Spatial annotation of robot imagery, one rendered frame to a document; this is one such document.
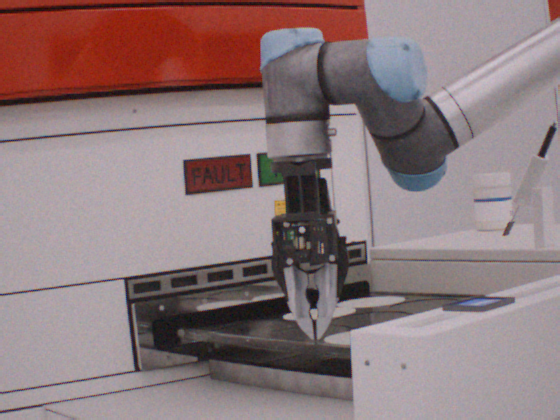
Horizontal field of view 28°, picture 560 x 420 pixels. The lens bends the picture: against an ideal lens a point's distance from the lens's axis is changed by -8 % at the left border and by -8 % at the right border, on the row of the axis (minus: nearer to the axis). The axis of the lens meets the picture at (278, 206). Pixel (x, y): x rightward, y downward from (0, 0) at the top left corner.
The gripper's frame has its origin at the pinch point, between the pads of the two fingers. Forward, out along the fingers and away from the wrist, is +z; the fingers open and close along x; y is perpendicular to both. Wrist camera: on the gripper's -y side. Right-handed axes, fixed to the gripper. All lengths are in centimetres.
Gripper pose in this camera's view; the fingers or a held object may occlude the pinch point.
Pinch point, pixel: (315, 327)
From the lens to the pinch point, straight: 142.4
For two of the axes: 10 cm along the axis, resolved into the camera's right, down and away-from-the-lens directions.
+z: 0.8, 10.0, 0.5
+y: -0.9, 0.6, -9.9
